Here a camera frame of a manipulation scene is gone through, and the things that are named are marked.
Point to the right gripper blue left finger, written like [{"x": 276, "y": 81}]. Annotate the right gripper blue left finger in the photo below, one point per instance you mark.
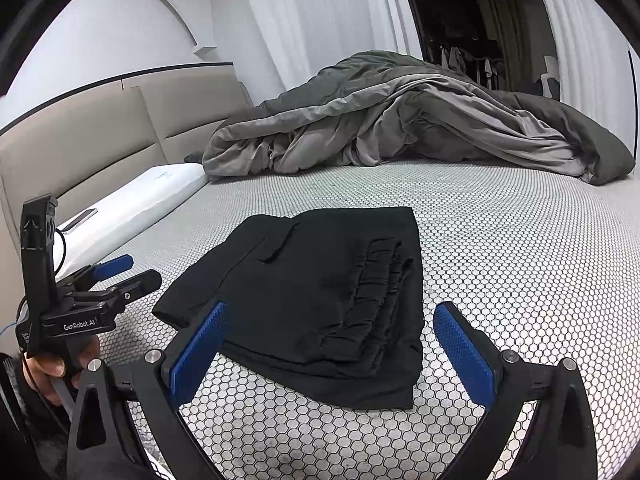
[{"x": 103, "y": 441}]

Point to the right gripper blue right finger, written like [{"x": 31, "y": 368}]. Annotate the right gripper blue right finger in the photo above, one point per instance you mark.
[{"x": 559, "y": 442}]

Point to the grey rumpled duvet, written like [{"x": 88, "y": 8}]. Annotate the grey rumpled duvet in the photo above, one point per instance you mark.
[{"x": 379, "y": 105}]

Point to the white pillow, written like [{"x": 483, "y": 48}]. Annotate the white pillow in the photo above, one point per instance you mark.
[{"x": 103, "y": 227}]

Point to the black pants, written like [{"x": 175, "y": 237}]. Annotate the black pants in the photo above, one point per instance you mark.
[{"x": 327, "y": 303}]

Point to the beige upholstered headboard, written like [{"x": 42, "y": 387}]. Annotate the beige upholstered headboard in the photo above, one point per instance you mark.
[{"x": 81, "y": 146}]

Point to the left hand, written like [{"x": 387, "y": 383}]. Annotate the left hand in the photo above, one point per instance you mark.
[{"x": 39, "y": 370}]

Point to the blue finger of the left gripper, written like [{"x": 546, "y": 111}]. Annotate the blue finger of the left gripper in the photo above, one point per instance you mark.
[
  {"x": 101, "y": 272},
  {"x": 122, "y": 293}
]

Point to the white curtain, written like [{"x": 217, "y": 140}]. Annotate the white curtain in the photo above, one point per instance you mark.
[{"x": 304, "y": 36}]

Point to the dark open wardrobe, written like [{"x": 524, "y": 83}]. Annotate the dark open wardrobe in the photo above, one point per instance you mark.
[{"x": 501, "y": 44}]

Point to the white dotted mattress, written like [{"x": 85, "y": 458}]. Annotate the white dotted mattress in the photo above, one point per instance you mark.
[{"x": 543, "y": 264}]

